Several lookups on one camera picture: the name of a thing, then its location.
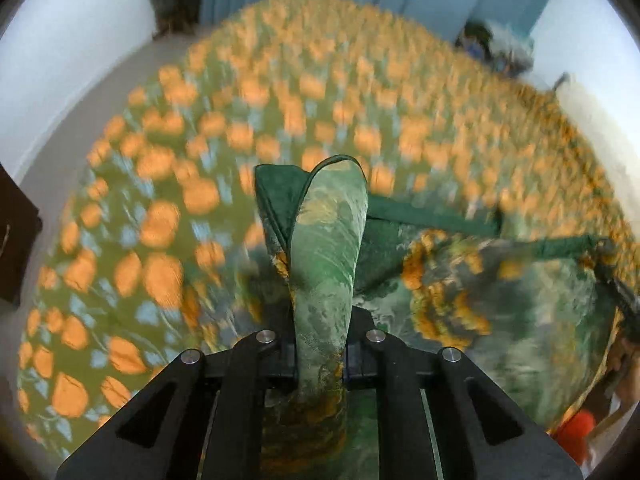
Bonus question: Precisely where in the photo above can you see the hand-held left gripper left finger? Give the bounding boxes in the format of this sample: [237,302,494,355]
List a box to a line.
[55,329,299,480]

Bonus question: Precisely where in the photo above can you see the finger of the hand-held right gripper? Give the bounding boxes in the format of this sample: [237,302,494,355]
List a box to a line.
[590,237,640,331]

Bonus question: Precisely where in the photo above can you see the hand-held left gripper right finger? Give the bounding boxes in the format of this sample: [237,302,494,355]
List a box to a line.
[344,309,584,480]

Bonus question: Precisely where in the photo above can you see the green printed jacket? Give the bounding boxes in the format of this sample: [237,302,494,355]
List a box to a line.
[235,155,621,480]

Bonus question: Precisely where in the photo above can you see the pile of clothes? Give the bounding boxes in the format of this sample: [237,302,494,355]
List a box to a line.
[455,19,536,78]

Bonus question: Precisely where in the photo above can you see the orange fleece garment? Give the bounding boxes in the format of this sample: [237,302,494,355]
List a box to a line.
[550,407,598,466]

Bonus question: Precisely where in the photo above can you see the green orange floral quilt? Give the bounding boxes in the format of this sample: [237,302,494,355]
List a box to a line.
[15,0,631,456]

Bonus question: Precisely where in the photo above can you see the dark wooden cabinet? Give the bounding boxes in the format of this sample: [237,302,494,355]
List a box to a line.
[0,165,43,308]

